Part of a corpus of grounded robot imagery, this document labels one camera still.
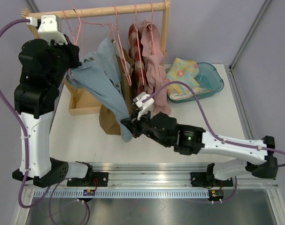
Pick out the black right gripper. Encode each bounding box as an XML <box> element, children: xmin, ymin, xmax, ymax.
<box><xmin>123</xmin><ymin>106</ymin><xmax>171</xmax><ymax>148</ymax></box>

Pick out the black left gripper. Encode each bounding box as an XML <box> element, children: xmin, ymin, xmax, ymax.
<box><xmin>44</xmin><ymin>33</ymin><xmax>81</xmax><ymax>89</ymax></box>

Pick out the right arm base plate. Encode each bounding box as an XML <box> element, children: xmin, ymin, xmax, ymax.
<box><xmin>190</xmin><ymin>172</ymin><xmax>234</xmax><ymax>189</ymax></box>

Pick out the red plaid garment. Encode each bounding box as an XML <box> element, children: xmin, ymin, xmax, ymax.
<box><xmin>128</xmin><ymin>24</ymin><xmax>147</xmax><ymax>96</ymax></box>

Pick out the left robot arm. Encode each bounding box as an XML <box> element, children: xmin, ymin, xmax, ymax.
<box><xmin>12</xmin><ymin>37</ymin><xmax>94</xmax><ymax>188</ymax></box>

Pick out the white slotted cable duct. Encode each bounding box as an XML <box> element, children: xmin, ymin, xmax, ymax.
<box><xmin>46</xmin><ymin>188</ymin><xmax>209</xmax><ymax>199</ymax></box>

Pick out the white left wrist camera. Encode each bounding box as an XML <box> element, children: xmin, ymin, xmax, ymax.
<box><xmin>26</xmin><ymin>14</ymin><xmax>68</xmax><ymax>45</ymax></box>

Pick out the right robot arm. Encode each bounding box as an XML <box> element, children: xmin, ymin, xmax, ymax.
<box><xmin>121</xmin><ymin>112</ymin><xmax>278</xmax><ymax>187</ymax></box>

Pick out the pink hanger one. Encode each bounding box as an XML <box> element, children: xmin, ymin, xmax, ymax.
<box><xmin>62</xmin><ymin>10</ymin><xmax>76</xmax><ymax>44</ymax></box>

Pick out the brown garment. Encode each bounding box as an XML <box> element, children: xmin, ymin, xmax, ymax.
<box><xmin>99</xmin><ymin>40</ymin><xmax>135</xmax><ymax>135</ymax></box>

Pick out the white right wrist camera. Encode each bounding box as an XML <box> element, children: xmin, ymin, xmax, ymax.
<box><xmin>133</xmin><ymin>92</ymin><xmax>154</xmax><ymax>120</ymax></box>

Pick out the pink hanger two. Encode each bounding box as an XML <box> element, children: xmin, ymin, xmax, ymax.
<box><xmin>69</xmin><ymin>0</ymin><xmax>114</xmax><ymax>45</ymax></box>

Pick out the pink hanger five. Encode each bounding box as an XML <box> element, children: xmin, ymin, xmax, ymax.
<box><xmin>150</xmin><ymin>2</ymin><xmax>156</xmax><ymax>55</ymax></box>

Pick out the floral pastel garment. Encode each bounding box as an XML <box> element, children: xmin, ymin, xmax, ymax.
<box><xmin>167</xmin><ymin>58</ymin><xmax>213</xmax><ymax>101</ymax></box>

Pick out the wooden clothes rack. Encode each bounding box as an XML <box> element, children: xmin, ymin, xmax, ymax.
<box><xmin>21</xmin><ymin>0</ymin><xmax>170</xmax><ymax>116</ymax></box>

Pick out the light blue shirt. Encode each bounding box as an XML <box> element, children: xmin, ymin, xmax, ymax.
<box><xmin>65</xmin><ymin>37</ymin><xmax>132</xmax><ymax>143</ymax></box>

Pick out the aluminium mounting rail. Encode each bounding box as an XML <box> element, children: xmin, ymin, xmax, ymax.
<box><xmin>23</xmin><ymin>161</ymin><xmax>280</xmax><ymax>190</ymax></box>

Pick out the pink skirt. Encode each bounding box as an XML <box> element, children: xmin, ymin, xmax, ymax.
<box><xmin>140</xmin><ymin>20</ymin><xmax>172</xmax><ymax>114</ymax></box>

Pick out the pink hanger three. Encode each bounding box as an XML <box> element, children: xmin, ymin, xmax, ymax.
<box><xmin>110</xmin><ymin>5</ymin><xmax>132</xmax><ymax>86</ymax></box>

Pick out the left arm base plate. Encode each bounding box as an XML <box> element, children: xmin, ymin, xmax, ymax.
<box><xmin>67</xmin><ymin>172</ymin><xmax>108</xmax><ymax>187</ymax></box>

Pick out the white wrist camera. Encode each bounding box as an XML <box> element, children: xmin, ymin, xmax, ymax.
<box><xmin>133</xmin><ymin>92</ymin><xmax>154</xmax><ymax>120</ymax></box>
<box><xmin>26</xmin><ymin>14</ymin><xmax>68</xmax><ymax>45</ymax></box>

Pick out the pink hanger four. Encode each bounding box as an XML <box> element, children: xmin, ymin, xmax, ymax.
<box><xmin>134</xmin><ymin>4</ymin><xmax>145</xmax><ymax>85</ymax></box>

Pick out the teal plastic bin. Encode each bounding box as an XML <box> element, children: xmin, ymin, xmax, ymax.
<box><xmin>166</xmin><ymin>62</ymin><xmax>224</xmax><ymax>103</ymax></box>

